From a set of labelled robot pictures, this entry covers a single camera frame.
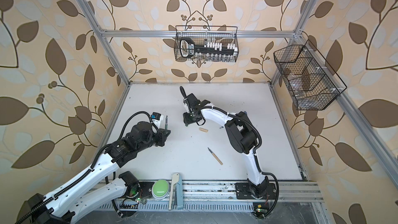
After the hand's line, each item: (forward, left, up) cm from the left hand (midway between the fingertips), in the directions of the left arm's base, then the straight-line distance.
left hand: (170, 130), depth 75 cm
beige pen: (-6, -23, -18) cm, 30 cm away
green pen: (+2, +2, +3) cm, 4 cm away
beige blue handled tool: (-19, -5, -14) cm, 25 cm away
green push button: (-23, +3, -15) cm, 28 cm away
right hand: (+13, -6, -13) cm, 19 cm away
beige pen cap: (+11, -15, -18) cm, 26 cm away
